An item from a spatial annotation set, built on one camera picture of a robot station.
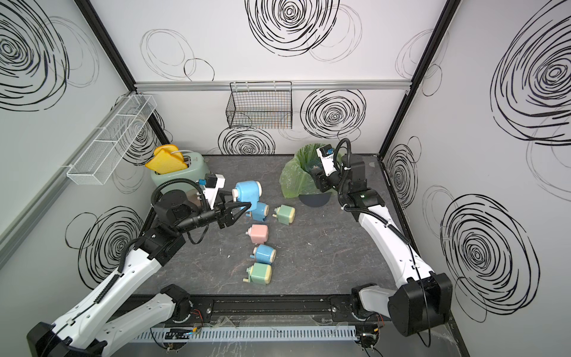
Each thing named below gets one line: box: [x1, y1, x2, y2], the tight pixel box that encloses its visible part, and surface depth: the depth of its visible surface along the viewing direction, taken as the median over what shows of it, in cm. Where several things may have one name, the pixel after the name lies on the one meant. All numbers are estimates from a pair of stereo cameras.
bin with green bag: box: [279, 142, 333, 208], surface depth 90 cm
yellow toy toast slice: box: [144, 144, 189, 175], surface depth 93 cm
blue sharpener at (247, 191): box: [231, 179, 263, 211], surface depth 64 cm
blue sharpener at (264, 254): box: [249, 243, 278, 266], surface depth 81 cm
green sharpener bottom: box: [242, 262, 273, 285], surface depth 77 cm
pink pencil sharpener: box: [245, 224, 269, 245], surface depth 86 cm
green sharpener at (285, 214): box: [272, 204, 296, 226], surface depth 93 cm
